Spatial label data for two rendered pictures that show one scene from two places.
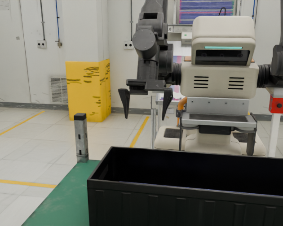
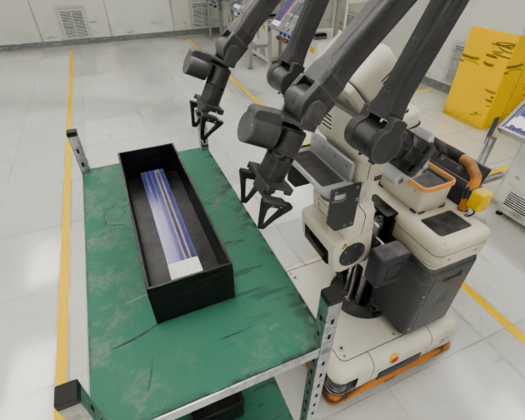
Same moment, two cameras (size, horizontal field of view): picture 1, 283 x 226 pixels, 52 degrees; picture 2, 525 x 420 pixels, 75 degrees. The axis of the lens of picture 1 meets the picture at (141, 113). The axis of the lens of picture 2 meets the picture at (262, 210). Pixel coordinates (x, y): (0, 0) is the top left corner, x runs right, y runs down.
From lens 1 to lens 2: 1.01 m
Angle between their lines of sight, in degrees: 54
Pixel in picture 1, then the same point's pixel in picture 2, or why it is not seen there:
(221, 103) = (332, 153)
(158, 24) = (222, 46)
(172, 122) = not seen: outside the picture
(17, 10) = not seen: outside the picture
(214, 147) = not seen: hidden behind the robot
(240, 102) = (344, 162)
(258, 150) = (431, 246)
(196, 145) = not seen: hidden behind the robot
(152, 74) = (205, 96)
